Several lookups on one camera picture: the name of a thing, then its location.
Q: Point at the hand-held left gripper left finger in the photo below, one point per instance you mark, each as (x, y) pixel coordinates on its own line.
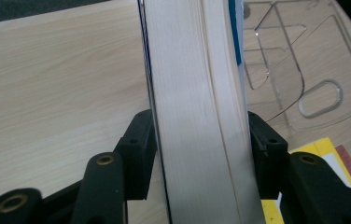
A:
(137, 149)

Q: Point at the clear acrylic book rack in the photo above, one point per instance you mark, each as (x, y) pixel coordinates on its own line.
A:
(313, 62)

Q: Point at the yellow book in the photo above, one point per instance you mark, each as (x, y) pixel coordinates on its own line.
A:
(323, 155)

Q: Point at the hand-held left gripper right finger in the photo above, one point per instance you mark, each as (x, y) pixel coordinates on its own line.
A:
(267, 152)

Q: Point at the blue book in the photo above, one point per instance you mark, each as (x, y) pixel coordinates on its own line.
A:
(195, 109)

